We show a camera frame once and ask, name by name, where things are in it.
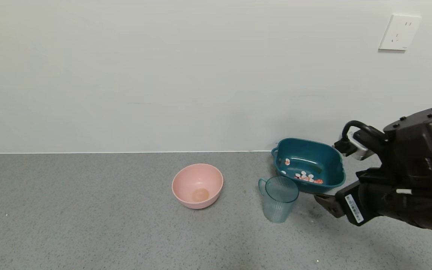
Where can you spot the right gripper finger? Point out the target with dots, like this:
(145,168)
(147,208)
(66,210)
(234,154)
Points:
(330,204)

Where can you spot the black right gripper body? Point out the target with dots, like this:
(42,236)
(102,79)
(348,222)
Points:
(353,208)

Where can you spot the orange white shrimp pieces heap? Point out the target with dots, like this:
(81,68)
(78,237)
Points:
(306,177)

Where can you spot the clear ribbed teal-tinted cup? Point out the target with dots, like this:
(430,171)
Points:
(279,204)

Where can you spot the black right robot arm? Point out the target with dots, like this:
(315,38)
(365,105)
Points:
(426,150)

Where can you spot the pink plastic bowl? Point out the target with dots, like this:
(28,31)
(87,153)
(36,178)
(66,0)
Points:
(197,182)

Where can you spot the teal plastic basin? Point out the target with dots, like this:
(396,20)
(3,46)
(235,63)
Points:
(313,157)

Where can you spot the white black wrist camera box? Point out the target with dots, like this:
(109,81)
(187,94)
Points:
(359,148)

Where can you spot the white wall socket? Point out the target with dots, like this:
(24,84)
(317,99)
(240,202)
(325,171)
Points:
(399,32)

